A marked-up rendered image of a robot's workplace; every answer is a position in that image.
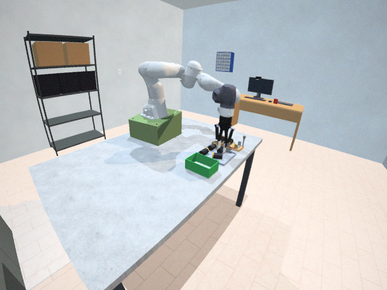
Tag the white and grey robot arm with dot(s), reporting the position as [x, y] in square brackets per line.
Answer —
[151, 72]

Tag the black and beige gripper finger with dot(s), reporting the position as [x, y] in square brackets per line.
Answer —
[217, 135]
[226, 138]

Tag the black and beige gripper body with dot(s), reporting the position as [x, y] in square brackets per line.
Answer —
[225, 121]

